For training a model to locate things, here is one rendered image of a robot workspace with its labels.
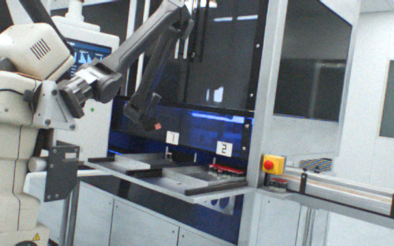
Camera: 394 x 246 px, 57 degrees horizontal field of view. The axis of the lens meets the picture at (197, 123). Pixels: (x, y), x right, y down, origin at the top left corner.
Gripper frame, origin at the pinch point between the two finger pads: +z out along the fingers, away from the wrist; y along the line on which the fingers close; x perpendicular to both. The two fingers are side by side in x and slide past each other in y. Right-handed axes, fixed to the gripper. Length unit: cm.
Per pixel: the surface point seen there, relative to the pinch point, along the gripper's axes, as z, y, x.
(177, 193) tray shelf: -27.2, -32.0, -6.6
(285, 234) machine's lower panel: 30, -78, -43
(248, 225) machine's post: 1, -59, -27
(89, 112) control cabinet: 41, 13, 42
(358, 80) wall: 436, -20, -241
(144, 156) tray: 32.8, -19.5, 17.1
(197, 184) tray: -14.4, -32.8, -12.8
